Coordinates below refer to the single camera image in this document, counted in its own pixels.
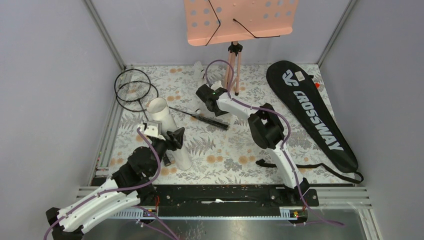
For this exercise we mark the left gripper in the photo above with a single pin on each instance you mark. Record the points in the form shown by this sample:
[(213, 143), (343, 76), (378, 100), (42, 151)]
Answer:
[(177, 136)]

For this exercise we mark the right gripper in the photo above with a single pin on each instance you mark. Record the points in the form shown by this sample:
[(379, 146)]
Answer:
[(220, 113)]

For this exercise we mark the white shuttlecock tube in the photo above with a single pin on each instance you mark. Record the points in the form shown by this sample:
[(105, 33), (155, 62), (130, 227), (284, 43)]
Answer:
[(159, 111)]

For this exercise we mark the pink music stand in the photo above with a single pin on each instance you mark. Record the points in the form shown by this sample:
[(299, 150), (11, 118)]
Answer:
[(232, 21)]

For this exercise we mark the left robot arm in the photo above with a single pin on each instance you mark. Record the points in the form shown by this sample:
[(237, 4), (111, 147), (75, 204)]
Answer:
[(127, 187)]

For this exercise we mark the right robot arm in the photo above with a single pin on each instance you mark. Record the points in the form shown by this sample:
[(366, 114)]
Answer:
[(266, 129)]

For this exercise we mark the black badminton racket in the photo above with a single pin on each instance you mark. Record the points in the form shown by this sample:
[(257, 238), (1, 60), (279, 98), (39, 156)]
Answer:
[(131, 75), (198, 117)]

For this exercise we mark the floral tablecloth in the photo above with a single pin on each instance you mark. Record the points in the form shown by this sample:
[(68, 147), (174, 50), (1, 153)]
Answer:
[(229, 156)]

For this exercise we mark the black racket bag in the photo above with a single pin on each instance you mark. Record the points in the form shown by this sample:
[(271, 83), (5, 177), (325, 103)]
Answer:
[(297, 90)]

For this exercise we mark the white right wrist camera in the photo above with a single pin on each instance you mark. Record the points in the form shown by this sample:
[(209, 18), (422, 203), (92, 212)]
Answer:
[(216, 85)]

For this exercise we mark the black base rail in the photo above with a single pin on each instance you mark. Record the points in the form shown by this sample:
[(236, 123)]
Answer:
[(224, 201)]

